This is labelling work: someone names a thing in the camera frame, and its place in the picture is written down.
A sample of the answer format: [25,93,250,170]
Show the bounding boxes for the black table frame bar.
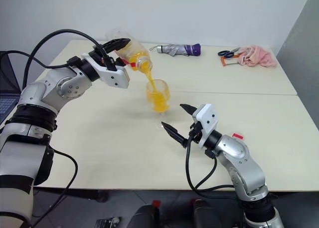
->
[33,185,109,203]

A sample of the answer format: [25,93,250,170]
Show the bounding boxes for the blue handled scissors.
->
[217,47,241,58]

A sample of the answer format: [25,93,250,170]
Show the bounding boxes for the orange frame tool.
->
[220,53,241,67]

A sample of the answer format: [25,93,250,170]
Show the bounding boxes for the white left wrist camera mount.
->
[82,53,131,89]

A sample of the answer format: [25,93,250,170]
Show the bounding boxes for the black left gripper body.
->
[93,45,123,71]

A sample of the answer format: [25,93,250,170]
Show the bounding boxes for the clear wine glass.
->
[145,79,175,130]

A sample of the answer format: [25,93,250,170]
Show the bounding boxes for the dark rounded shape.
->
[129,204,160,228]
[193,199,225,228]

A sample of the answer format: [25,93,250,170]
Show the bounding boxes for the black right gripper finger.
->
[179,103,196,115]
[161,121,188,149]

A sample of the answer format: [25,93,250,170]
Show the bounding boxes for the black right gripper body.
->
[188,113,204,144]

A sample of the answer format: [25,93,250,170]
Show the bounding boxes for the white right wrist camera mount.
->
[193,103,219,149]

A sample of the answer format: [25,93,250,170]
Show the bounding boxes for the folded silver purple umbrella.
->
[149,42,202,57]

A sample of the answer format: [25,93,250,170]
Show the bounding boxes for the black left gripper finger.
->
[101,38,132,52]

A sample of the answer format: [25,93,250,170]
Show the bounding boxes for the dark laptop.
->
[0,50,23,124]

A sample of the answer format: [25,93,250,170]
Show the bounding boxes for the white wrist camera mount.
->
[82,53,131,89]
[193,103,219,149]

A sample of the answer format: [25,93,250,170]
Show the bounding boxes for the pink cloth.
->
[236,45,278,69]

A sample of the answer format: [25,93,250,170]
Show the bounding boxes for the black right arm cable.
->
[184,135,279,201]

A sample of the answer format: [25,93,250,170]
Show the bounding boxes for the small black floor device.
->
[96,218,122,228]

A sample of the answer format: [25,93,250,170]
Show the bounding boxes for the clear plastic orange drink bottle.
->
[104,28,154,76]

